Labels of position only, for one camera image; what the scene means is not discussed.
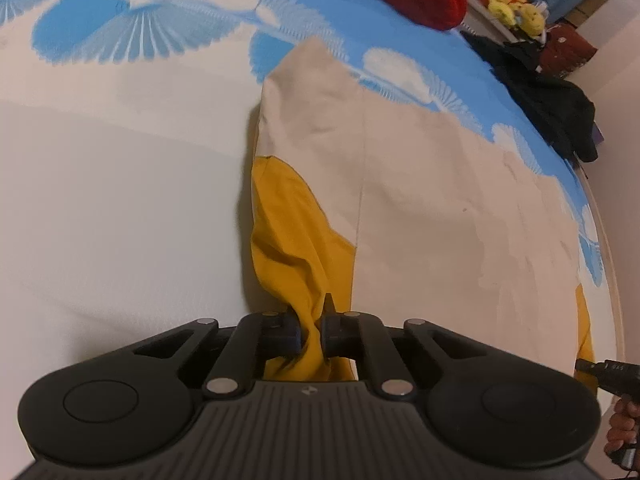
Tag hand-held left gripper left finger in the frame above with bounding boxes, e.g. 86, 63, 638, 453
132, 311, 304, 401

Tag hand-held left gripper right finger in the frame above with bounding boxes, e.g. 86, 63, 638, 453
320, 293, 481, 400

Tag beige and yellow jacket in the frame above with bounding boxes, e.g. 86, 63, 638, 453
249, 37, 597, 382

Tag black clothes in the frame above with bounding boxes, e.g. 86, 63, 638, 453
460, 29, 599, 164

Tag person's right hand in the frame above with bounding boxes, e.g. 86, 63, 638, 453
604, 395, 640, 456

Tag blue and white printed bedsheet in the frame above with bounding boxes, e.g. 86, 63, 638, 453
0, 0, 617, 381

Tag dark red bag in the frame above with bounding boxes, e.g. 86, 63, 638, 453
539, 22, 599, 79

